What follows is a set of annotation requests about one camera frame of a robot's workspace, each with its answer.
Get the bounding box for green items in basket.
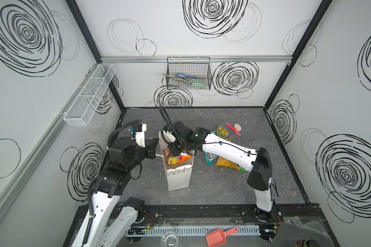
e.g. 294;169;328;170
176;73;206;89

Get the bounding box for orange snack packet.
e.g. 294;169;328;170
163;149;192;166

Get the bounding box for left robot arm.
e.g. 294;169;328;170
72;119;159;247

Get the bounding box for red plastic scoop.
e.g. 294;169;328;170
206;227;239;247

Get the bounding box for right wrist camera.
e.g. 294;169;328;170
161;127;176;144

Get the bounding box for black wire basket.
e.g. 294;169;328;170
163;56;212;91

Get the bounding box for dark jar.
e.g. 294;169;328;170
295;239;320;247

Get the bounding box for pink marker pen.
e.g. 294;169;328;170
226;123;241;136

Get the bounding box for clear wall shelf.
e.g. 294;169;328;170
63;63;116;127

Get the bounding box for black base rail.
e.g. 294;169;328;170
120;203;322;223

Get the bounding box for yellow green snack packet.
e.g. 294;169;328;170
216;125;229;140

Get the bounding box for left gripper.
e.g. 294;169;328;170
126;136;159;172

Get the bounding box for pink round eraser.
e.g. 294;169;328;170
234;123;242;132

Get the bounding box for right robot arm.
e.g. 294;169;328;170
159;106;275;222

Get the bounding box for white slotted cable duct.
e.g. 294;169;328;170
124;225;261;237

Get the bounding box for white paper bag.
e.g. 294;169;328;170
158;132;194;191

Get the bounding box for clear glass bowl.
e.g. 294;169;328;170
161;232;180;247

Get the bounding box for green white snack packet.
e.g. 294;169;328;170
204;152;217;166

